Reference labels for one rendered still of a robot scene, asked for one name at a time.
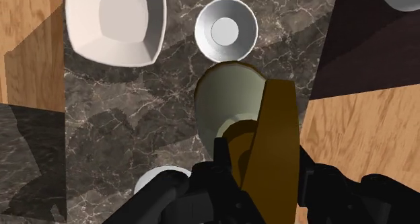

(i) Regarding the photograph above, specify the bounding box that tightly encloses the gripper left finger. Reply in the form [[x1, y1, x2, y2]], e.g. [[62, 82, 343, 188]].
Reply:
[[101, 137, 244, 224]]

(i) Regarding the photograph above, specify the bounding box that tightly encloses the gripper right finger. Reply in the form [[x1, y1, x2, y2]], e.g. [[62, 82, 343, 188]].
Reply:
[[296, 144, 420, 224]]

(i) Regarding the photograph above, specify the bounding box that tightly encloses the small white round object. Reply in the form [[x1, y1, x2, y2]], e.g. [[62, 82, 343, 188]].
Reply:
[[133, 165, 192, 195]]

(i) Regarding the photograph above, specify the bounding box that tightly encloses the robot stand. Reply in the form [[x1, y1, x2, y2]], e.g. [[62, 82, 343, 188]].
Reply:
[[310, 0, 420, 101]]

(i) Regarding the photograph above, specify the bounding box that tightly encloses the grey round bowl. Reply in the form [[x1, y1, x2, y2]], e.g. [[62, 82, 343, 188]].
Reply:
[[194, 0, 259, 63]]

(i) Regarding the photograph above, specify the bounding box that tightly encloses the white square bowl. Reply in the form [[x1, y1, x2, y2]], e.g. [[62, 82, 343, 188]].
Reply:
[[64, 0, 168, 69]]

